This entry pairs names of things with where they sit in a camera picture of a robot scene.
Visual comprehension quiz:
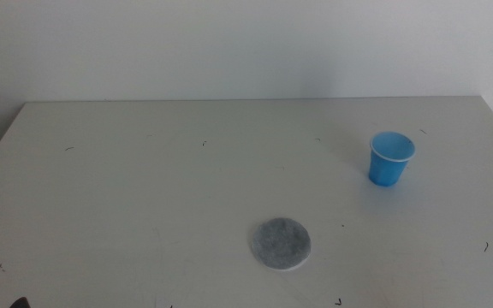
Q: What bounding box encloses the blue plastic cup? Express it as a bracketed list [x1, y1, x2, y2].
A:
[368, 131, 417, 188]

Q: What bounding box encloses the round grey felt cup mat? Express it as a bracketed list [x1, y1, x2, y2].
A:
[251, 216, 312, 272]

